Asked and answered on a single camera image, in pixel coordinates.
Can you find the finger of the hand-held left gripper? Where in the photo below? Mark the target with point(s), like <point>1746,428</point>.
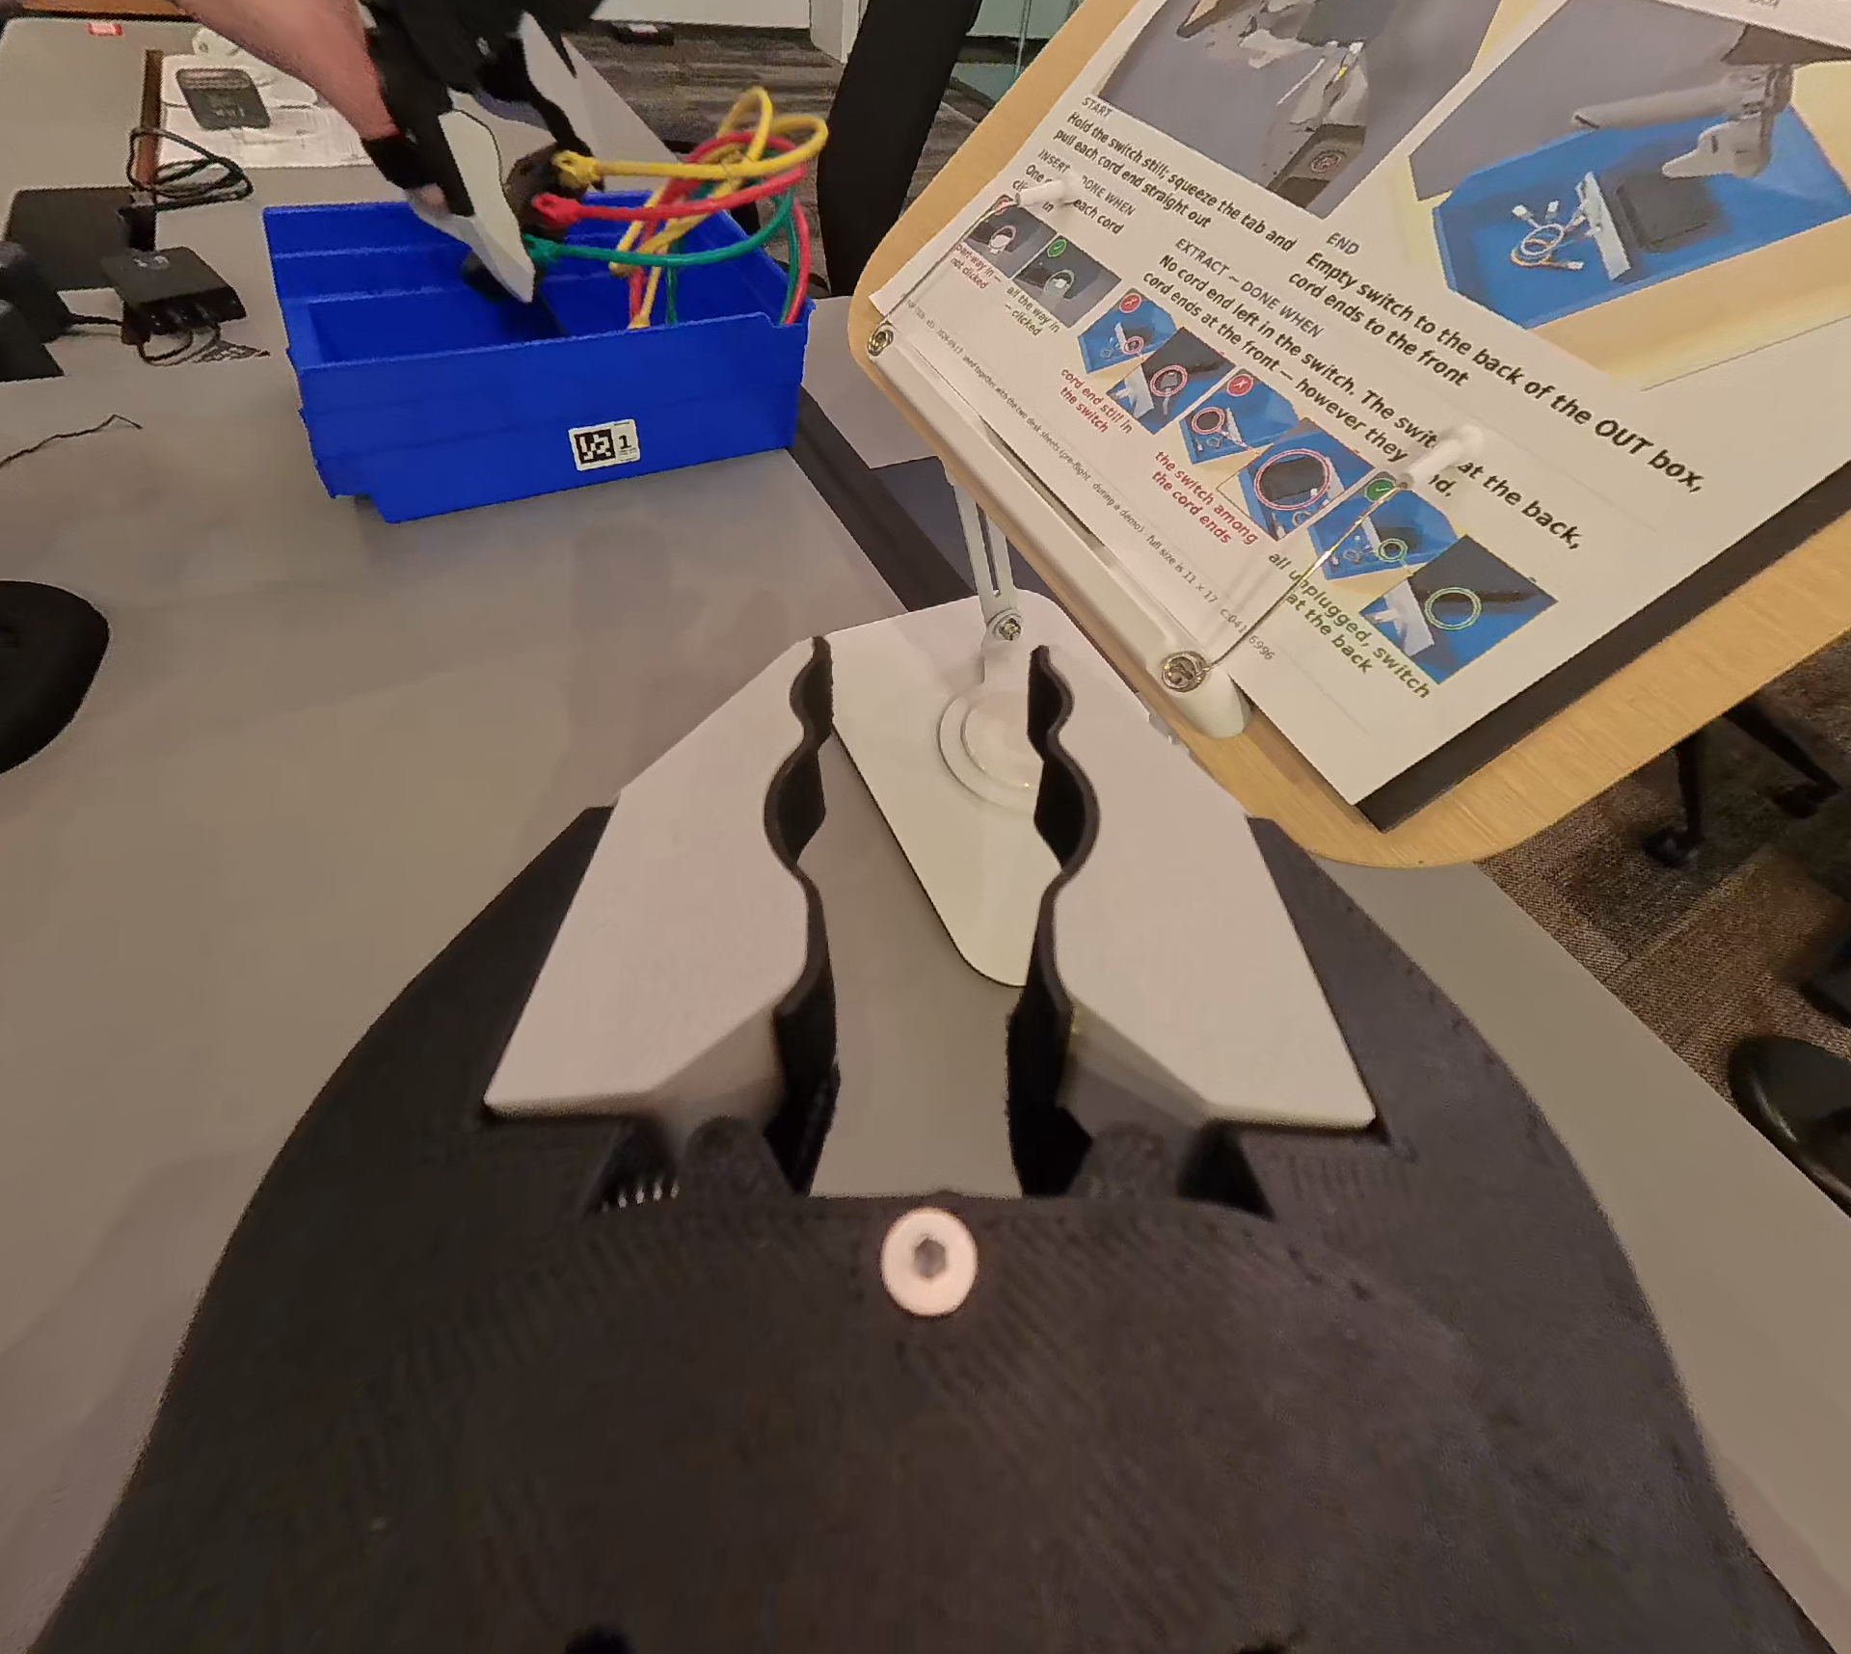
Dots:
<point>485,208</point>

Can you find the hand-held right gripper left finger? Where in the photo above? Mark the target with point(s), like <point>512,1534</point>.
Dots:
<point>666,944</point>

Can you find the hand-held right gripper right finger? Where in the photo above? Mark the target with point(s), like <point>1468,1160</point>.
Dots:
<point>1187,960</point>

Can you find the black network switch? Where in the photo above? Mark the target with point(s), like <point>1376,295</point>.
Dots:
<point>550,200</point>

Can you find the blue plastic bin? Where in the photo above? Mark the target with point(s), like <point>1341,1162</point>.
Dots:
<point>435,410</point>

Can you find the white paper leaflets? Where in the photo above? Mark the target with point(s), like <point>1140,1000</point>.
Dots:
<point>311,129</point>

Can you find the small black box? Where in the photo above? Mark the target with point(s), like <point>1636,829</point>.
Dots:
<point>232,100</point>

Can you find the black usb hub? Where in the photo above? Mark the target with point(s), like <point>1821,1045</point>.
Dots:
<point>167,287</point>

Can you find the black device stand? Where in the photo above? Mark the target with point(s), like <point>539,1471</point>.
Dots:
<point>80,219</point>

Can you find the black office chair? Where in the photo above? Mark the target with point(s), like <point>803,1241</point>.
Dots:
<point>897,92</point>

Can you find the black battery charger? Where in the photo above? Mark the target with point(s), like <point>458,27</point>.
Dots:
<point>30,308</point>

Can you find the black textured pad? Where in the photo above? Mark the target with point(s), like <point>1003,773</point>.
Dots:
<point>43,671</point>

